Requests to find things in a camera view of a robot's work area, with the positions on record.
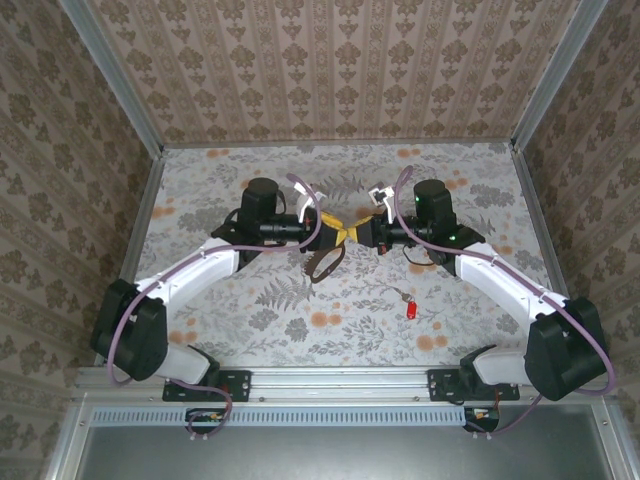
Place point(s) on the black connector box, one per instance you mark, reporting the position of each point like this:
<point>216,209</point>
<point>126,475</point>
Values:
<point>202,419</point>
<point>482,417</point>

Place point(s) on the aluminium frame post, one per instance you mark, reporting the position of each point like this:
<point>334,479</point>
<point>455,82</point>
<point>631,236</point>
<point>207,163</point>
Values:
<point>112,75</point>
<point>557,75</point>

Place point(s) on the grey metal panel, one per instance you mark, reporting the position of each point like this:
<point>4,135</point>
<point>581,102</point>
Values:
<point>325,455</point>

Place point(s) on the aluminium side rail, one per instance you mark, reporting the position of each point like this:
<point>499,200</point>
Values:
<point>145,210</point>
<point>535,210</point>

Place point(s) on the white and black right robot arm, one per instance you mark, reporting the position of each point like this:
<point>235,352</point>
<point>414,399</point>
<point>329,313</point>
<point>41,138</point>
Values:
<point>500,280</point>

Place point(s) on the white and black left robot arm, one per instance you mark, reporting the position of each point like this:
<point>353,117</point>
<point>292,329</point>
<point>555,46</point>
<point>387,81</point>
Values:
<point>200,270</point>

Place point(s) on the red plastic key tag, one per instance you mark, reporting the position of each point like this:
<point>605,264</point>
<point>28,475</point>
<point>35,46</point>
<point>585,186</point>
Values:
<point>411,311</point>

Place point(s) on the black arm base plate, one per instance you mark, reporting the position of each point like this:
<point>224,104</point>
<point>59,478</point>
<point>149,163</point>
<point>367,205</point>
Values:
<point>235,387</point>
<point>442,385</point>

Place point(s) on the aluminium back bar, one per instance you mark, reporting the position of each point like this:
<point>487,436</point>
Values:
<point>340,143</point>

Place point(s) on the aluminium front rail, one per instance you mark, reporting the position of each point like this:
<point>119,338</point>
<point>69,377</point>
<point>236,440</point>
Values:
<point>340,382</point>

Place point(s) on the keyring with metal rings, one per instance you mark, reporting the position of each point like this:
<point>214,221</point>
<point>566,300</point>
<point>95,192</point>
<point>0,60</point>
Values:
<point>311,272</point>

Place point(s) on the silver key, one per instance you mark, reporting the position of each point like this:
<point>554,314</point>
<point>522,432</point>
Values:
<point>399,295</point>

